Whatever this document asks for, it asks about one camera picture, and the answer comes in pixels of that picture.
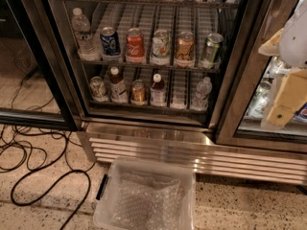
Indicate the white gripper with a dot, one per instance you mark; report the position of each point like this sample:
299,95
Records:
294,45

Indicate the white green can right door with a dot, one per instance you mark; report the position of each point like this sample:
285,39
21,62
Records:
259,100

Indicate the blue pepsi can right door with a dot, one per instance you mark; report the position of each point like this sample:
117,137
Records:
301,114

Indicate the green soda can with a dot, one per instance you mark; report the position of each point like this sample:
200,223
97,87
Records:
211,50

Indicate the clear water bottle bottom shelf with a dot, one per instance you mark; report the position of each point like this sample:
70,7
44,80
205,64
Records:
201,95

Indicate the clear water bottle shelf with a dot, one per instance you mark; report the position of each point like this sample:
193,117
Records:
82,31
201,95

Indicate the orange gold soda can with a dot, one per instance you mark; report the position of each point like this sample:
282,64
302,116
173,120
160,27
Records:
184,54

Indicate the white green 7up can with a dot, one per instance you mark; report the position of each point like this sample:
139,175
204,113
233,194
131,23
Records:
161,48

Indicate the stainless steel display fridge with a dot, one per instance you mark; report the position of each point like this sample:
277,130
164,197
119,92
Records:
174,133

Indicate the gold can bottom shelf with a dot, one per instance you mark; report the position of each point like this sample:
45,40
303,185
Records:
138,93

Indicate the red coca cola can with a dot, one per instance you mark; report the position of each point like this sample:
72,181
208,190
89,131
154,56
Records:
135,51

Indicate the blue pepsi can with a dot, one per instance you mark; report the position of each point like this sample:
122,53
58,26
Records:
111,44

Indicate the white green can bottom shelf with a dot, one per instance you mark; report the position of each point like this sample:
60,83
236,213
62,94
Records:
98,89

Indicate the clear water bottle middle shelf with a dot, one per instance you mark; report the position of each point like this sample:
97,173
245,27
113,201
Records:
82,31

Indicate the open glass fridge door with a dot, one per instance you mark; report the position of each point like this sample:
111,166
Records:
35,90

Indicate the closed right glass door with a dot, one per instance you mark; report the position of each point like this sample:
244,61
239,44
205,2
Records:
234,129

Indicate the brown tea bottle middle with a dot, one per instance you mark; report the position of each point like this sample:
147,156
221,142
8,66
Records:
158,91

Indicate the brown tea bottle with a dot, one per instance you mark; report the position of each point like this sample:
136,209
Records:
158,91
118,88

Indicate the brown tea bottle left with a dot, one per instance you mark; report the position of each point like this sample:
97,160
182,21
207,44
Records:
118,88

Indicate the bubble wrap sheet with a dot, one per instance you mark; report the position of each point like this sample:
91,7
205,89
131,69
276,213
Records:
147,202

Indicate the clear plastic storage bin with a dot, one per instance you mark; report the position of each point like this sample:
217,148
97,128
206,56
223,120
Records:
109,193

